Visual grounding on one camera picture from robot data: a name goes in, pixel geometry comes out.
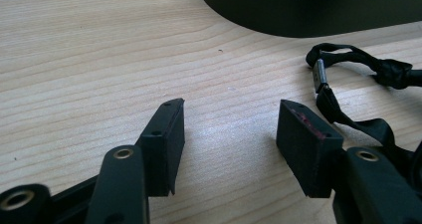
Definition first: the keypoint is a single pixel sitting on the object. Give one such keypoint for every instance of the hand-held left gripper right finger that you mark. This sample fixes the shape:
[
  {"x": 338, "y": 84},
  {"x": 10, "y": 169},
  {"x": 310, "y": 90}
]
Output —
[{"x": 307, "y": 151}]

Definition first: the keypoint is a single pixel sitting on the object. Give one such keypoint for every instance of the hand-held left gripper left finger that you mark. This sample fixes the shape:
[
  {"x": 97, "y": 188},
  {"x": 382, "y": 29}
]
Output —
[{"x": 164, "y": 144}]

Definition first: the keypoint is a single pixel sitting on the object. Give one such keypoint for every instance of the dark round tray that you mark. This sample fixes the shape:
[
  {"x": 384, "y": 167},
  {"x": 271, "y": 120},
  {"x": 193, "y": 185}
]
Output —
[{"x": 312, "y": 10}]

